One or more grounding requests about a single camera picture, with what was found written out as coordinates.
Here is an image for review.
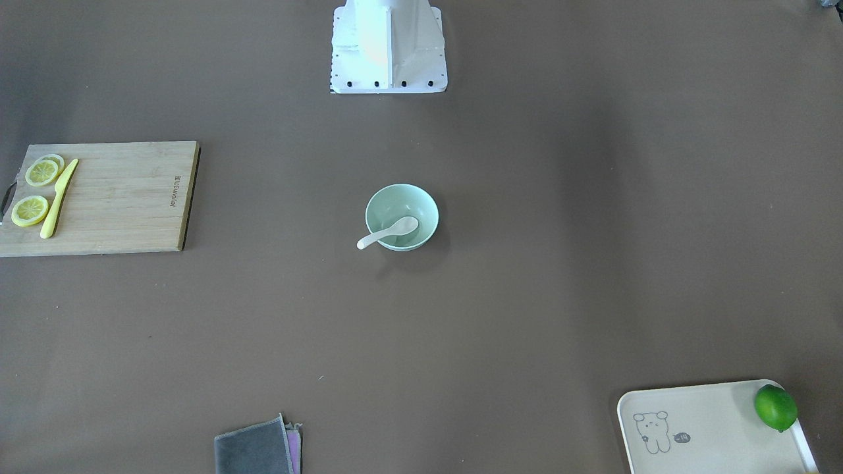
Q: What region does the white ceramic spoon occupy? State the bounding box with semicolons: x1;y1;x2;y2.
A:
356;216;419;250

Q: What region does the lemon slice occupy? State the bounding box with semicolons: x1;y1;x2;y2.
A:
24;154;65;187
11;195;50;227

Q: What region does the green lime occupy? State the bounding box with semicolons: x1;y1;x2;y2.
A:
753;384;798;433

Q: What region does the pink purple cloth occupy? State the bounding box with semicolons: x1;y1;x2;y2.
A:
285;423;303;474

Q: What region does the lemon slice back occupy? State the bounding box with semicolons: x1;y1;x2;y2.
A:
24;154;65;187

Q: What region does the lemon slice front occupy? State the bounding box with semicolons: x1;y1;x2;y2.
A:
11;195;50;227

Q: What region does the cream plastic tray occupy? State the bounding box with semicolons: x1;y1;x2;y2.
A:
616;380;819;473

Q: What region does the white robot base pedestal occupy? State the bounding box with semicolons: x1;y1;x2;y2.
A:
329;1;449;94

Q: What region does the pale green bowl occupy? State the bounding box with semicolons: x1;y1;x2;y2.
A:
365;184;440;251

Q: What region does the yellow plastic knife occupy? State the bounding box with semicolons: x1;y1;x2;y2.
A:
40;159;79;239

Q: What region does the grey folded cloth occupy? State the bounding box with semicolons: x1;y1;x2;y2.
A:
214;414;292;473

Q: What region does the bamboo cutting board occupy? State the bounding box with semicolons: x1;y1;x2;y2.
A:
1;141;200;257

